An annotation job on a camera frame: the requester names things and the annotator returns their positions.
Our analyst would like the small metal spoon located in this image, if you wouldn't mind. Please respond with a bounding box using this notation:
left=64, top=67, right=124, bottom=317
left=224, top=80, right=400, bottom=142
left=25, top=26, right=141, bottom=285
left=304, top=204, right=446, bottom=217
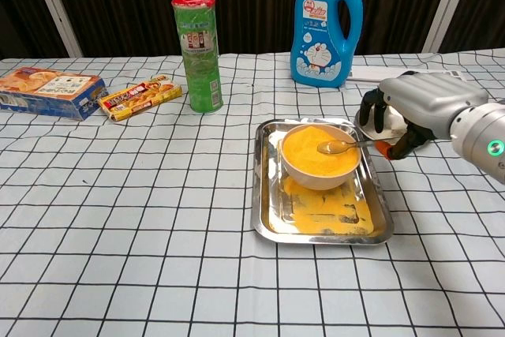
left=316, top=136, right=402, bottom=155

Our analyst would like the bowl of yellow powder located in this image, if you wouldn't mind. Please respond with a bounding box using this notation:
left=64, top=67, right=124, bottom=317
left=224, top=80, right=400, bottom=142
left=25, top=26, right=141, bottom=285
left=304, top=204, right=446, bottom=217
left=278, top=123, right=362, bottom=191

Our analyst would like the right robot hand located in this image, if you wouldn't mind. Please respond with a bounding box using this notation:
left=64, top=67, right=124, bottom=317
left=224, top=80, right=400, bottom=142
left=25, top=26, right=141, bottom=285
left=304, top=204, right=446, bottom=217
left=358, top=70, right=490, bottom=160

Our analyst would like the white power strip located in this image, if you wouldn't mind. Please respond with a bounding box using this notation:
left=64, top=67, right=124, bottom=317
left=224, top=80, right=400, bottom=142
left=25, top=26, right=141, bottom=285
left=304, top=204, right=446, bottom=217
left=346, top=64, right=469, bottom=84

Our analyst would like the rectangular steel tray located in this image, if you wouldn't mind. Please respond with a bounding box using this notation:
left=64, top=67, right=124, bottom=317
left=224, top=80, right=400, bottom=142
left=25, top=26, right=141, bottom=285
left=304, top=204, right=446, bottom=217
left=251, top=118, right=395, bottom=246

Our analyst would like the blue detergent pump bottle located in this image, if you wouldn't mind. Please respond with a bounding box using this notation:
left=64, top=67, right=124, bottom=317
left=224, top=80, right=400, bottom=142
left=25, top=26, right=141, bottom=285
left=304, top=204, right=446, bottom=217
left=290, top=0, right=365, bottom=89

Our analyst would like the green chip can red lid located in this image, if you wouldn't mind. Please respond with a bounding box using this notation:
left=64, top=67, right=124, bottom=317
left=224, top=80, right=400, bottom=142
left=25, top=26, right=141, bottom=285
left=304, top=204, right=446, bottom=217
left=170, top=0, right=225, bottom=114

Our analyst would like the white metal frame post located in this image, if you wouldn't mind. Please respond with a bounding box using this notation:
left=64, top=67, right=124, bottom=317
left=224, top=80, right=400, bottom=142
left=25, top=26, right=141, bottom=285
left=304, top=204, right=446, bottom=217
left=26, top=0, right=83, bottom=58
left=424, top=0, right=467, bottom=53

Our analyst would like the yellow curry box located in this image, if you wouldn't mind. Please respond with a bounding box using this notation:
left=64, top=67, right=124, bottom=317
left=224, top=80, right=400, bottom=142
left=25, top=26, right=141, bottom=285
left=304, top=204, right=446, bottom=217
left=96, top=73, right=183, bottom=123

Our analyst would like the orange and blue biscuit box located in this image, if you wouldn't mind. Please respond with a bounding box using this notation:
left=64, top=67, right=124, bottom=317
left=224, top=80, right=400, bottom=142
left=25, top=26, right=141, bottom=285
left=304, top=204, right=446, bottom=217
left=0, top=66, right=108, bottom=122

